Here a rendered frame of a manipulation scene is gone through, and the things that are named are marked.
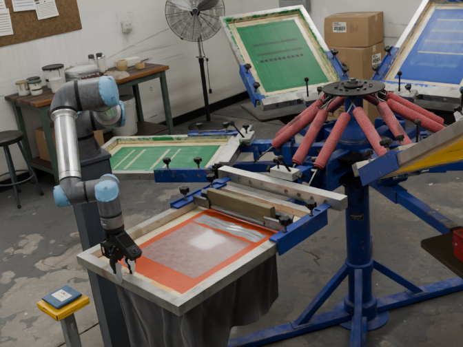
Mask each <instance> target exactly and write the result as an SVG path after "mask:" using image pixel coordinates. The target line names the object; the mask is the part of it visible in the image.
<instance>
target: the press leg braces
mask: <svg viewBox="0 0 463 347"><path fill-rule="evenodd" d="M373 268H374V269H375V270H377V271H379V272H381V273H382V274H384V275H386V276H387V277H389V278H391V279H392V280H393V281H395V282H397V283H398V284H400V285H402V286H403V287H405V288H407V289H408V290H405V292H406V293H407V294H408V295H409V296H411V297H415V296H418V295H422V294H425V293H428V291H427V290H426V289H425V288H424V287H423V286H416V285H415V284H413V283H412V282H410V281H408V280H407V279H405V278H404V277H402V276H401V275H399V274H397V273H396V272H394V271H392V270H391V269H389V268H388V267H386V266H385V265H383V264H381V263H379V262H378V261H377V260H375V259H373ZM348 274H349V267H348V266H347V265H346V264H343V265H342V266H341V268H340V269H339V270H338V271H337V273H336V274H335V275H334V276H333V277H332V278H331V279H330V280H329V282H328V283H327V284H326V285H325V287H324V288H323V289H322V290H321V291H320V292H319V294H318V295H317V296H316V297H315V298H314V299H313V301H312V302H311V303H310V304H309V305H308V307H306V309H305V310H304V311H303V312H302V314H301V315H300V316H299V317H298V318H297V319H296V320H293V321H290V323H291V325H292V326H293V328H294V329H297V328H302V327H305V326H309V325H312V324H313V322H312V321H311V320H310V319H311V317H312V316H313V315H314V314H315V313H316V311H317V310H318V309H319V308H320V307H321V306H322V305H323V304H324V302H325V301H326V300H327V299H328V297H329V296H330V295H331V294H332V293H333V292H334V291H335V289H336V288H337V287H338V286H339V285H340V283H341V282H342V281H343V280H344V278H346V276H348ZM350 347H364V340H362V269H354V324H353V339H351V345H350Z"/></svg>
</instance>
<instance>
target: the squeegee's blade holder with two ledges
mask: <svg viewBox="0 0 463 347"><path fill-rule="evenodd" d="M211 208H212V209H215V210H218V211H222V212H224V213H228V214H230V215H234V216H237V217H239V218H243V219H246V220H249V221H252V222H255V223H258V224H261V225H265V222H264V221H262V220H258V219H255V218H252V217H249V216H246V215H243V214H240V213H236V212H234V211H230V210H227V209H224V208H221V207H217V206H215V205H212V206H211Z"/></svg>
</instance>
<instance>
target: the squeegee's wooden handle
mask: <svg viewBox="0 0 463 347"><path fill-rule="evenodd" d="M207 199H209V202H210V206H212V205H215V206H217V207H221V208H224V209H227V210H230V211H234V212H236V213H240V214H243V215H246V216H249V217H252V218H255V219H258V220H262V221H264V222H265V219H264V218H263V217H264V216H266V217H269V218H273V219H276V212H275V206H272V205H269V204H265V203H262V202H258V201H255V200H251V199H249V198H244V197H242V196H237V195H234V194H232V193H227V192H225V191H221V190H218V189H214V188H209V189H208V190H207Z"/></svg>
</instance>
